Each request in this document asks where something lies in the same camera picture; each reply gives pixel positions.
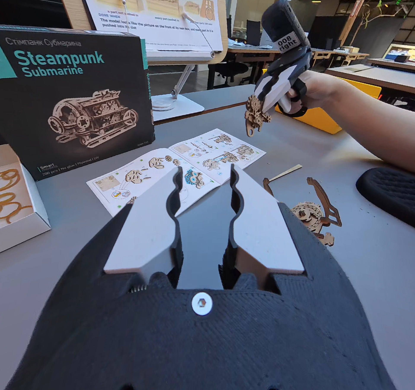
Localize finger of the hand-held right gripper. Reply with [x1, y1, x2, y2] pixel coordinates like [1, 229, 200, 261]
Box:
[262, 70, 298, 114]
[258, 71, 284, 102]

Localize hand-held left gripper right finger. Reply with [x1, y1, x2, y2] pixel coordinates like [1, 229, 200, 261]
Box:
[220, 164, 306, 289]

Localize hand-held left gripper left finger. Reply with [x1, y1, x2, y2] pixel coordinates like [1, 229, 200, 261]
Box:
[103, 166, 185, 289]

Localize wooden gear assembly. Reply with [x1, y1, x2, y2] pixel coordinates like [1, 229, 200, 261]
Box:
[244, 94, 272, 138]

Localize wooden model frame assembly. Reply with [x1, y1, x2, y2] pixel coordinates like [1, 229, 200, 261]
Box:
[263, 177, 342, 246]

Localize person's right forearm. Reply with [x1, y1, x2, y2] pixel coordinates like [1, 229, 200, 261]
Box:
[337, 72, 415, 173]

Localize black model kit box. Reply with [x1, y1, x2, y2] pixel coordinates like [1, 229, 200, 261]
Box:
[0, 25, 155, 181]

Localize person's right hand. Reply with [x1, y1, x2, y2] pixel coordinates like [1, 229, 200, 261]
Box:
[287, 69, 345, 110]

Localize black office chair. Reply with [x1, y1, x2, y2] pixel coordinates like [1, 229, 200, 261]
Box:
[207, 61, 250, 87]

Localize yellow plastic bin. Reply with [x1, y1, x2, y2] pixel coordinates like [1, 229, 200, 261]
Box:
[275, 77, 381, 134]

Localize white instruction booklet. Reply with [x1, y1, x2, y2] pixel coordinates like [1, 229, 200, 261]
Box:
[86, 128, 267, 217]

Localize thin wooden stick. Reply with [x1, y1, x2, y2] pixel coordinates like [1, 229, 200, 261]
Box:
[268, 165, 303, 182]

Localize white document stand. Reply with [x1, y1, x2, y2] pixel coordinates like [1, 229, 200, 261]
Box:
[151, 63, 205, 123]

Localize grey background desk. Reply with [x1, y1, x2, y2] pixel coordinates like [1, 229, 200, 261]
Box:
[324, 64, 415, 103]

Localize white cardboard box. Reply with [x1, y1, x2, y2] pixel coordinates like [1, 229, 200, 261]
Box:
[0, 144, 52, 254]

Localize white instruction sheet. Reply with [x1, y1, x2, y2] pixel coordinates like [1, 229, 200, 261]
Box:
[76, 0, 224, 53]

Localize black wrist rest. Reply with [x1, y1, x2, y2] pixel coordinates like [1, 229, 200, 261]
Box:
[356, 167, 415, 228]

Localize pile of tan rubber bands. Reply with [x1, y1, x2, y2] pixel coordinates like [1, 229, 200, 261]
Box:
[0, 168, 33, 223]

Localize wooden display board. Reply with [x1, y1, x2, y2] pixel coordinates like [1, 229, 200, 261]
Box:
[53, 0, 227, 65]

